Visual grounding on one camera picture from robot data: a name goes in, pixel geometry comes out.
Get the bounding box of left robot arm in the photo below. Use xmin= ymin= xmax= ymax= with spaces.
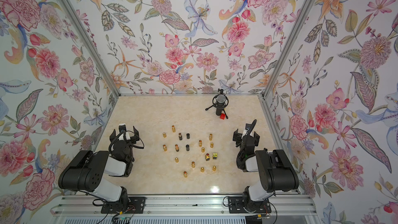
xmin=58 ymin=124 xmax=145 ymax=205

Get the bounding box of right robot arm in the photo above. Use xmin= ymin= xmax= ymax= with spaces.
xmin=233 ymin=119 xmax=299 ymax=213

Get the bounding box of black microphone on tripod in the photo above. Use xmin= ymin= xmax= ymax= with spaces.
xmin=205 ymin=89 xmax=229 ymax=119

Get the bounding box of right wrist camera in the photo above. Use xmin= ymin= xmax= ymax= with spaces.
xmin=244 ymin=123 xmax=255 ymax=136

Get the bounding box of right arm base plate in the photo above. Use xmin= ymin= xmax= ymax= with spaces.
xmin=226 ymin=196 xmax=272 ymax=214

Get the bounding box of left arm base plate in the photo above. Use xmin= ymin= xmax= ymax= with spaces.
xmin=101 ymin=197 xmax=147 ymax=214

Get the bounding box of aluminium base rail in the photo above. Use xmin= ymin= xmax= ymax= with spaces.
xmin=50 ymin=194 xmax=320 ymax=224

